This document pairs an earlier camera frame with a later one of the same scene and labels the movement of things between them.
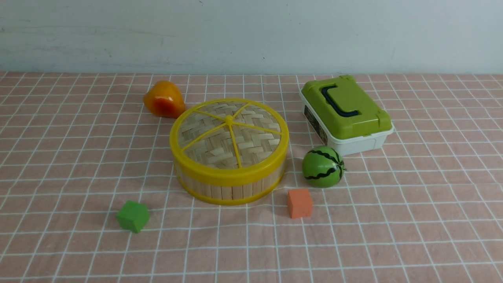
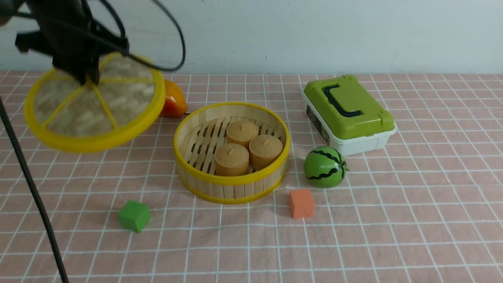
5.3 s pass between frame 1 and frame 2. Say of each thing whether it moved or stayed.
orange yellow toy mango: stayed
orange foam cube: stayed
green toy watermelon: stayed
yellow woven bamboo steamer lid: moved
